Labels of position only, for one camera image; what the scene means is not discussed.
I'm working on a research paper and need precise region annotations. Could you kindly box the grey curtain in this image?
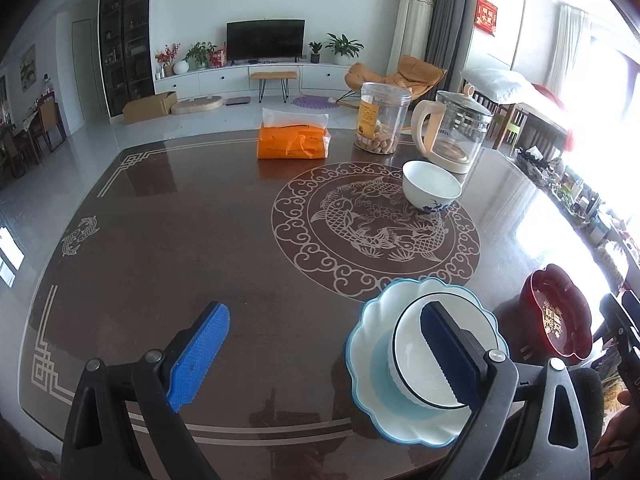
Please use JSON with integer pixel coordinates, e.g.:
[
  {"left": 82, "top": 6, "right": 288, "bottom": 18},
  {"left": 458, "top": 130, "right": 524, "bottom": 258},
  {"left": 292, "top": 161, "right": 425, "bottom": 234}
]
[{"left": 421, "top": 0, "right": 484, "bottom": 97}]

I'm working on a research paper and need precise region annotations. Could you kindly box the red wall calendar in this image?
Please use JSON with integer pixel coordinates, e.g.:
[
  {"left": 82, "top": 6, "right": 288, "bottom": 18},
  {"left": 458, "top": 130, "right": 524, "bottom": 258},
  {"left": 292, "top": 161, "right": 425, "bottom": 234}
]
[{"left": 474, "top": 0, "right": 500, "bottom": 37}]

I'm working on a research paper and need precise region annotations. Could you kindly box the red blanket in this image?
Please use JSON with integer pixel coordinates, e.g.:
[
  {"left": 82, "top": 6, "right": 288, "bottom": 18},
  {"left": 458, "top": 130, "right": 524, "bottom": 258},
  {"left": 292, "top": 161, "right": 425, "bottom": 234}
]
[{"left": 529, "top": 82, "right": 577, "bottom": 155}]

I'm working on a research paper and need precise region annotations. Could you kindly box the white pillow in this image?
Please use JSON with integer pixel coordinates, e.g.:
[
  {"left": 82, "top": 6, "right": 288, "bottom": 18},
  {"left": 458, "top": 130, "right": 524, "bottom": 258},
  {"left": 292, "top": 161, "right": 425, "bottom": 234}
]
[{"left": 459, "top": 66, "right": 540, "bottom": 107}]

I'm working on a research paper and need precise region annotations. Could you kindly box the dark glass display cabinet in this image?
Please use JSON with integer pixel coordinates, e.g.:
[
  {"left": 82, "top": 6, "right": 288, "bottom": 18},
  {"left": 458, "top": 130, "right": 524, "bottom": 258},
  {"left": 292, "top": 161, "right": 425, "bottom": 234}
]
[{"left": 98, "top": 0, "right": 154, "bottom": 117}]

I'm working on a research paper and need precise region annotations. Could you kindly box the orange tissue pack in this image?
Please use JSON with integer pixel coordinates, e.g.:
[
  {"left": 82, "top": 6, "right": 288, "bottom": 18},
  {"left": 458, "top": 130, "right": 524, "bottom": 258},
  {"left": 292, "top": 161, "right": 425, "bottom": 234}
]
[{"left": 256, "top": 107, "right": 332, "bottom": 161}]

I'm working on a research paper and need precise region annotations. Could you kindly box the red flower-shaped plate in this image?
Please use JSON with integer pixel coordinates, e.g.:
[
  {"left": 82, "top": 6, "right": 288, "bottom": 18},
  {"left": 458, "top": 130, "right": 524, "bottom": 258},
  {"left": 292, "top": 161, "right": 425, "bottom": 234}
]
[{"left": 518, "top": 263, "right": 594, "bottom": 360}]

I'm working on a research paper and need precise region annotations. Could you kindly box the white bowl with blue flowers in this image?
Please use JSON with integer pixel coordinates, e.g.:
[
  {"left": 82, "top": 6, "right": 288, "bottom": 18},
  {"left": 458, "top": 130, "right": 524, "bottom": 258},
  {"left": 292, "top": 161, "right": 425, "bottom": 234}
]
[{"left": 402, "top": 160, "right": 462, "bottom": 214}]

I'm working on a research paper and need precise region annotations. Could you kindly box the standing air conditioner with cover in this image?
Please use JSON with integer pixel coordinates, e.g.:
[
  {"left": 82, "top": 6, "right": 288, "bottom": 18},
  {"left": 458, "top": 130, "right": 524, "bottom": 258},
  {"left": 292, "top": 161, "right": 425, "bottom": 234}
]
[{"left": 385, "top": 0, "right": 438, "bottom": 79}]

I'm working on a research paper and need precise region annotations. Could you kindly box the wooden dining chair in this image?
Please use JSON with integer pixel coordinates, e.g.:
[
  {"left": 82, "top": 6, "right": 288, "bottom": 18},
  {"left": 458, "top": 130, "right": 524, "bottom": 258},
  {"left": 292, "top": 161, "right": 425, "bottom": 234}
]
[{"left": 29, "top": 92, "right": 69, "bottom": 154}]

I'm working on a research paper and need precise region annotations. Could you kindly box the bushy green potted plant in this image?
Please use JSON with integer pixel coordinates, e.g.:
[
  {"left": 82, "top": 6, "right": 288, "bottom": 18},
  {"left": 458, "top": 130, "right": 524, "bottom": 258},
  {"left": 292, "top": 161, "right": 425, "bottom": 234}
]
[{"left": 184, "top": 41, "right": 219, "bottom": 70}]

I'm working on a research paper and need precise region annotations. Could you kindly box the small green chair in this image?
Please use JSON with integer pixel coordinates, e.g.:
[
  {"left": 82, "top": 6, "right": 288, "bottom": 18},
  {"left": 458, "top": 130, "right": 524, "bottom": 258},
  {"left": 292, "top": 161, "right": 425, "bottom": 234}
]
[{"left": 500, "top": 109, "right": 527, "bottom": 146}]

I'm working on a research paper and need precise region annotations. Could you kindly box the scalloped blue and white bowl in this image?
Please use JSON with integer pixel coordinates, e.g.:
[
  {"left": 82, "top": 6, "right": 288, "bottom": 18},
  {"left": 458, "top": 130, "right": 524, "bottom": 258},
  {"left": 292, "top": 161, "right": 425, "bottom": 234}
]
[{"left": 346, "top": 276, "right": 510, "bottom": 447}]

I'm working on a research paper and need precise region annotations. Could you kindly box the orange lounge chair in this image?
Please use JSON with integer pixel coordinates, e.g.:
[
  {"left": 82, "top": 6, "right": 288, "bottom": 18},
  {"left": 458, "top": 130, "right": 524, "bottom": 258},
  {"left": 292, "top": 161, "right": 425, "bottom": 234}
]
[{"left": 335, "top": 54, "right": 449, "bottom": 111}]

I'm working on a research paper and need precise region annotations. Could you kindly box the beige floor cushion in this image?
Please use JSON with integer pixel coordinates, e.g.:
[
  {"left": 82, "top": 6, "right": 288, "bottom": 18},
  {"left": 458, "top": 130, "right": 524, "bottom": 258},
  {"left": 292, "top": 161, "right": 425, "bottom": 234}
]
[{"left": 170, "top": 94, "right": 226, "bottom": 115}]

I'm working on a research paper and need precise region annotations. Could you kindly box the glass kettle with cream handle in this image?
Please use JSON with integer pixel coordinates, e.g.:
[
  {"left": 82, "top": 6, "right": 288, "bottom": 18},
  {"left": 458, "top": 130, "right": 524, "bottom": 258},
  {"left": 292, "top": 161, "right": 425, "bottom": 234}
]
[{"left": 410, "top": 84, "right": 495, "bottom": 175}]

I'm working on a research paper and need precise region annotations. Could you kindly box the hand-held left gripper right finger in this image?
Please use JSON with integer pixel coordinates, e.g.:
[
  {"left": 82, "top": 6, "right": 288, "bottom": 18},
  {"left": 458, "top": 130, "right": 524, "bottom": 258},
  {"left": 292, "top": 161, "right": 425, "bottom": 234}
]
[{"left": 419, "top": 301, "right": 594, "bottom": 480}]

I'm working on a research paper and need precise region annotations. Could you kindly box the red flower bouquet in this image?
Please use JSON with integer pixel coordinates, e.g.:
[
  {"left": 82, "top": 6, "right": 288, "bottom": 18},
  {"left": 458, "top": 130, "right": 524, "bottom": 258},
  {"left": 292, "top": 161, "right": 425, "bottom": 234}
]
[{"left": 154, "top": 43, "right": 181, "bottom": 78}]

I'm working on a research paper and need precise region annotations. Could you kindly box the black television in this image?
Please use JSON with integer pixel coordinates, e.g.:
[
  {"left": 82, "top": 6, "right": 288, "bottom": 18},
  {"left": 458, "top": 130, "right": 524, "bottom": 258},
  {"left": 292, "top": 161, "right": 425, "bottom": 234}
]
[{"left": 226, "top": 19, "right": 306, "bottom": 65}]

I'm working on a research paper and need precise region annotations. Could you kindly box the wooden bed frame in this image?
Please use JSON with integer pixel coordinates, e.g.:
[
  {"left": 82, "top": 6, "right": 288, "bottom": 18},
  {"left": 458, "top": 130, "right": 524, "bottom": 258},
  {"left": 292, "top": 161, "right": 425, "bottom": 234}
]
[{"left": 461, "top": 79, "right": 572, "bottom": 162}]

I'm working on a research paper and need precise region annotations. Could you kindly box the person's right hand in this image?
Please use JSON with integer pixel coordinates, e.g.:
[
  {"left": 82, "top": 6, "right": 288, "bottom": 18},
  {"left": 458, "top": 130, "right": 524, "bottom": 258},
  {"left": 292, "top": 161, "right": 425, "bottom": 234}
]
[{"left": 592, "top": 389, "right": 640, "bottom": 467}]

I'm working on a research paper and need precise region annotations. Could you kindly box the purple round mat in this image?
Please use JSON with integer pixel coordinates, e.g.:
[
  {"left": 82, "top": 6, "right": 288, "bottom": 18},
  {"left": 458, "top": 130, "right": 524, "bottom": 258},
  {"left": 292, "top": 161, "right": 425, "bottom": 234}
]
[{"left": 291, "top": 94, "right": 337, "bottom": 110}]

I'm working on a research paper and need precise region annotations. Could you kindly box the white television cabinet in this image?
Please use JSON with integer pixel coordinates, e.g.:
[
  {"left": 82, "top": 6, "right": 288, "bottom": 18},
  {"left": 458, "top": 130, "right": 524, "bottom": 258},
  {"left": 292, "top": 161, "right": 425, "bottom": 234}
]
[{"left": 152, "top": 62, "right": 362, "bottom": 107}]

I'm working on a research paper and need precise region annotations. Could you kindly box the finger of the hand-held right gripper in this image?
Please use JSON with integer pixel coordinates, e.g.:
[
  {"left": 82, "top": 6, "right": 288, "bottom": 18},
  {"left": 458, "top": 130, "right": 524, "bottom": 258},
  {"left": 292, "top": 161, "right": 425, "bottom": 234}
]
[{"left": 598, "top": 292, "right": 640, "bottom": 393}]

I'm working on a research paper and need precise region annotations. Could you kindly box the broad-leaf potted plant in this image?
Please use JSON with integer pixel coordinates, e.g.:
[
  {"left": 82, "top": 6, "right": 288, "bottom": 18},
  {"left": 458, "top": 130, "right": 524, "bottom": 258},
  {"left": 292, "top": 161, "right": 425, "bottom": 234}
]
[{"left": 324, "top": 33, "right": 365, "bottom": 66}]

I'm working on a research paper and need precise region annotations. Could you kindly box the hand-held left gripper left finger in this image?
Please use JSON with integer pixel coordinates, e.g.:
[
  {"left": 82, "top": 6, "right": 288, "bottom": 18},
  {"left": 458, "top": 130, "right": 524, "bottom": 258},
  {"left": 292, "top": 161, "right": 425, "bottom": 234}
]
[{"left": 60, "top": 301, "right": 231, "bottom": 480}]

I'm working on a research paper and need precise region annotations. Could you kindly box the framed wall picture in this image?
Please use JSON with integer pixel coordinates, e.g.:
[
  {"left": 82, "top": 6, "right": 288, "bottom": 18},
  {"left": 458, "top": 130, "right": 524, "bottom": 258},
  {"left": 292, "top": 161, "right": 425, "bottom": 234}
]
[{"left": 19, "top": 43, "right": 39, "bottom": 86}]

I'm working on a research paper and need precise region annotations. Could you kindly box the cardboard box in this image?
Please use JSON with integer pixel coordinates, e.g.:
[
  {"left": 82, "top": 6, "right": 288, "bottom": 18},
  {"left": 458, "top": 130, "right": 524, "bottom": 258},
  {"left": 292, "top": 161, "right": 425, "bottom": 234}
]
[{"left": 121, "top": 90, "right": 179, "bottom": 125}]

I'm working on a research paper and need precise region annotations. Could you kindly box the clear plastic jar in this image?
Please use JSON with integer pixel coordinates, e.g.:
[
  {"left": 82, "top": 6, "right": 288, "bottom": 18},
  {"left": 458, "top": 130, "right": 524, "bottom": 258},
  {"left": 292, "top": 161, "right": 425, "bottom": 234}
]
[{"left": 353, "top": 81, "right": 413, "bottom": 155}]

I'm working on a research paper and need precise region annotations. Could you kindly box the wooden bench with black legs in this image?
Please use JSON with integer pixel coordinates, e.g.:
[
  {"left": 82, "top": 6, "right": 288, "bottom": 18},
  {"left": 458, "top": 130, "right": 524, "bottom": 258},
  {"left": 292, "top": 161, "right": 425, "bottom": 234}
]
[{"left": 248, "top": 70, "right": 299, "bottom": 105}]

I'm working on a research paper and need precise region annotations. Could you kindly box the white sheer curtain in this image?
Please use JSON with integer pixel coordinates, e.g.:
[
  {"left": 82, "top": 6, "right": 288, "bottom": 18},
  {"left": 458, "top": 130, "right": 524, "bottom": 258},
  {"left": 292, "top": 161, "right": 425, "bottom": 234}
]
[{"left": 544, "top": 3, "right": 592, "bottom": 97}]

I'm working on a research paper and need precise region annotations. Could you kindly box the white ribbed bowl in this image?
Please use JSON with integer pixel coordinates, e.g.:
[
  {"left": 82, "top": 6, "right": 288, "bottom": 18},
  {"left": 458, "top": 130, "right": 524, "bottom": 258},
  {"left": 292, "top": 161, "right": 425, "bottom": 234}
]
[{"left": 387, "top": 292, "right": 502, "bottom": 409}]

